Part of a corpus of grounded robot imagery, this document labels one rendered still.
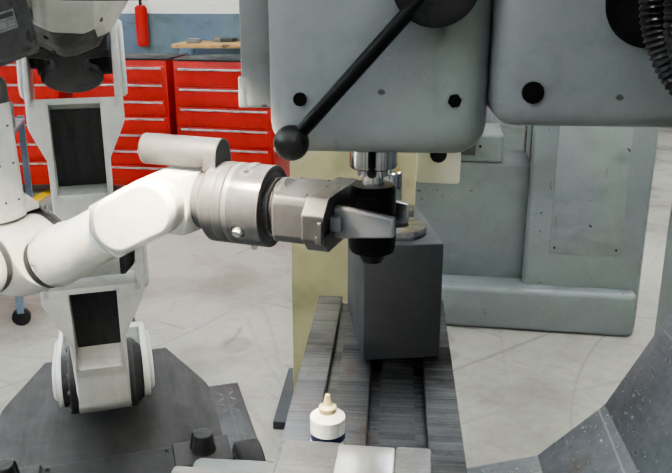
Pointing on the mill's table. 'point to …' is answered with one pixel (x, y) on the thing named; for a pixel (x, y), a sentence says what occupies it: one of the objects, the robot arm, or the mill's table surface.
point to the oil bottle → (327, 423)
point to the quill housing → (324, 7)
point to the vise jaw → (307, 457)
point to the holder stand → (399, 295)
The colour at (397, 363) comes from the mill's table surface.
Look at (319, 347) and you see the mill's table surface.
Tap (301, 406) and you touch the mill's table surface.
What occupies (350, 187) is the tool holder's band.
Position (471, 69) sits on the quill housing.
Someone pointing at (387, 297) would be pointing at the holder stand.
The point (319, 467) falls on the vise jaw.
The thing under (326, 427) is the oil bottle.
